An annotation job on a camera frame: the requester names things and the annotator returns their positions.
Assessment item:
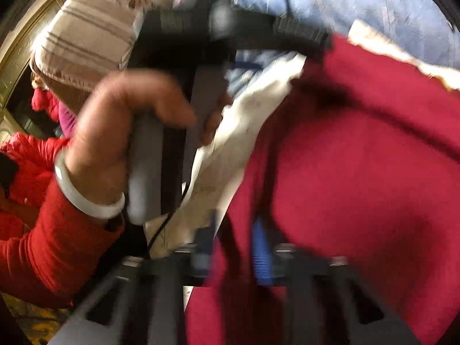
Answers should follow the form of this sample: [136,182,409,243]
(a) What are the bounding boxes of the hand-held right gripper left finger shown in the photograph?
[47,218,217,345]

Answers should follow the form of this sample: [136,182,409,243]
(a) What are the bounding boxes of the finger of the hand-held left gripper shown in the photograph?
[272,15,332,53]

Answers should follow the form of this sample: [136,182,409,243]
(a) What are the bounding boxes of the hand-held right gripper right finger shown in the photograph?
[251,218,422,345]

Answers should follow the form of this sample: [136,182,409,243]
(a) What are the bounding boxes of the dark red sweater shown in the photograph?
[183,32,460,345]

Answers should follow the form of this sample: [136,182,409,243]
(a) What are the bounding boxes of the person's left forearm red sleeve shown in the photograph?
[0,176,125,310]

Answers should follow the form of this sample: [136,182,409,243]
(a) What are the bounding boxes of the person's left hand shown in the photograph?
[65,68,198,207]

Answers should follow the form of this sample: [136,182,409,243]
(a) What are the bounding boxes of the blue plaid blanket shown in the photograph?
[225,0,460,94]

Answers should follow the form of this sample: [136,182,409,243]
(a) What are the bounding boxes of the white leaf-print pillow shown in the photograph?
[144,20,460,259]

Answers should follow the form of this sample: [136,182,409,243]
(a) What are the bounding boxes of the beige striped pillow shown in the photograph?
[30,0,191,116]

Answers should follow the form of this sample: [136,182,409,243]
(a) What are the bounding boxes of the pink cloth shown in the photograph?
[32,86,78,138]

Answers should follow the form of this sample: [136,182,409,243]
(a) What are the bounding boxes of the person's red puffer jacket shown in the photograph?
[0,131,70,231]

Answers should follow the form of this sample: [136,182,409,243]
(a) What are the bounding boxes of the black cable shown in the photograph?
[145,181,193,259]

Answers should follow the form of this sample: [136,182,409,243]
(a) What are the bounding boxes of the white bangle bracelet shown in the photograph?
[53,147,126,221]

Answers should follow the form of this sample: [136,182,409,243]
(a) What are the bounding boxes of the gold wooden frame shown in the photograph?
[0,0,85,123]

